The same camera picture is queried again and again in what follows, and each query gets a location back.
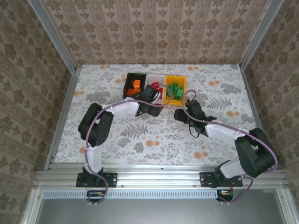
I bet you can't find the white plastic bin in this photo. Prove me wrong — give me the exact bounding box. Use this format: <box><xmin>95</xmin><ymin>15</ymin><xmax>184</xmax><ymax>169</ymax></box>
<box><xmin>142</xmin><ymin>73</ymin><xmax>167</xmax><ymax>105</ymax></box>

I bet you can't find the black plastic bin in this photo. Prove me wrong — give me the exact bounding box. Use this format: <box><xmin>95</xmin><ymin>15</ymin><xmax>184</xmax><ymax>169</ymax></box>
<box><xmin>123</xmin><ymin>72</ymin><xmax>148</xmax><ymax>101</ymax></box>

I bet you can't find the yellow plastic bin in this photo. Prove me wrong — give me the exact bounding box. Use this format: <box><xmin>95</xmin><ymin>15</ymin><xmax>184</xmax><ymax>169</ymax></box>
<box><xmin>163</xmin><ymin>74</ymin><xmax>187</xmax><ymax>105</ymax></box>

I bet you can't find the floral print table cover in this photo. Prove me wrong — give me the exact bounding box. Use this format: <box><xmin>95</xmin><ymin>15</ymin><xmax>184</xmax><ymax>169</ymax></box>
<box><xmin>55</xmin><ymin>64</ymin><xmax>260</xmax><ymax>165</ymax></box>

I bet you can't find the grey metal panel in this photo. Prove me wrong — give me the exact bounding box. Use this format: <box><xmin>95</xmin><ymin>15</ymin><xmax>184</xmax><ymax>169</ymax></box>
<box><xmin>35</xmin><ymin>198</ymin><xmax>289</xmax><ymax>224</ymax></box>

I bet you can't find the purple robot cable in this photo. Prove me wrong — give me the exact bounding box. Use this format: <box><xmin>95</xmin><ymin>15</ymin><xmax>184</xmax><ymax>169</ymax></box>
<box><xmin>182</xmin><ymin>90</ymin><xmax>280</xmax><ymax>206</ymax></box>
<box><xmin>85</xmin><ymin>83</ymin><xmax>173</xmax><ymax>206</ymax></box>

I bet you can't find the aluminium side rail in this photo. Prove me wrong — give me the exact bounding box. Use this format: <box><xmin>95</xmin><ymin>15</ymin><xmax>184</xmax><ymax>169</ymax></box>
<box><xmin>239</xmin><ymin>65</ymin><xmax>278</xmax><ymax>170</ymax></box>
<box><xmin>44</xmin><ymin>66</ymin><xmax>82</xmax><ymax>171</ymax></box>

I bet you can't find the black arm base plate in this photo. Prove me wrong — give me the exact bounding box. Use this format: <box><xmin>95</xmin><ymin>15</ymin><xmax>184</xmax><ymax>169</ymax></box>
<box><xmin>199</xmin><ymin>171</ymin><xmax>243</xmax><ymax>188</ymax></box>
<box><xmin>76</xmin><ymin>172</ymin><xmax>117</xmax><ymax>188</ymax></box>

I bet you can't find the wide aluminium mounting rail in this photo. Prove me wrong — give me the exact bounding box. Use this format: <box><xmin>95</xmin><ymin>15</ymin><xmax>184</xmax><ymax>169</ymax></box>
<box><xmin>34</xmin><ymin>164</ymin><xmax>289</xmax><ymax>189</ymax></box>

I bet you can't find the grey slotted cable duct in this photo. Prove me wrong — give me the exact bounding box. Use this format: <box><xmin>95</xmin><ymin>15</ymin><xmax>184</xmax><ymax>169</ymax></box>
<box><xmin>42</xmin><ymin>189</ymin><xmax>234</xmax><ymax>200</ymax></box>

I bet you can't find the aluminium frame post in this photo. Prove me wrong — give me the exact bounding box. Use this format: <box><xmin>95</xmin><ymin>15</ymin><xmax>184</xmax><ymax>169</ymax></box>
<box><xmin>238</xmin><ymin>0</ymin><xmax>285</xmax><ymax>70</ymax></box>
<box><xmin>27</xmin><ymin>0</ymin><xmax>79</xmax><ymax>74</ymax></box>

